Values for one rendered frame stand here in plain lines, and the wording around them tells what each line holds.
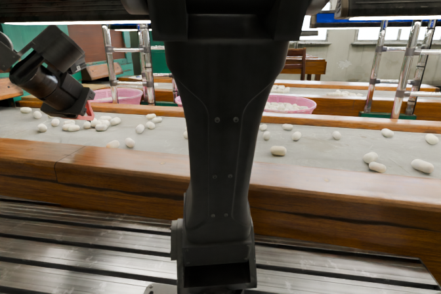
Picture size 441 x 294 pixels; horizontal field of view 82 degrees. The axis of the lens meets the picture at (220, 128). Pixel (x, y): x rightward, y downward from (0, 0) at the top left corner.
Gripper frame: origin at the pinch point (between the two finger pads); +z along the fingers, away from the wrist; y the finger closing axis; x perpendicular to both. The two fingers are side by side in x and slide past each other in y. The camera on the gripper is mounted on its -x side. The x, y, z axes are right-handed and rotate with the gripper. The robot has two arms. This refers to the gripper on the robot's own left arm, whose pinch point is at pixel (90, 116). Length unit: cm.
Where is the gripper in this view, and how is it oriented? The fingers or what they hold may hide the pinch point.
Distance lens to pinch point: 71.2
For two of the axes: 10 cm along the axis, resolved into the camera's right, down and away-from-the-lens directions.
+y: -9.8, -0.8, 2.0
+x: -1.5, 9.2, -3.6
